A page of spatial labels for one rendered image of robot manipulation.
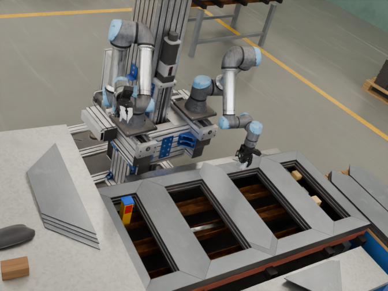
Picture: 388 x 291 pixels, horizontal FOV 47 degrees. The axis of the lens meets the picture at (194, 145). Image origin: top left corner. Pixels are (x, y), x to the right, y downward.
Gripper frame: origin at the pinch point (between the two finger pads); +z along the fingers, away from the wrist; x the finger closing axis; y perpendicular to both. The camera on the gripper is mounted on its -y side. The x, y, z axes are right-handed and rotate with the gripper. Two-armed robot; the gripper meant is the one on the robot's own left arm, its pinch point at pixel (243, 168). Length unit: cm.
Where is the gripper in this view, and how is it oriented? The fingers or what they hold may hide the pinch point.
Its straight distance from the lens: 284.0
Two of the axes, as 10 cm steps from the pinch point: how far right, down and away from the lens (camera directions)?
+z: -2.1, 7.8, 5.9
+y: -8.6, 1.4, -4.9
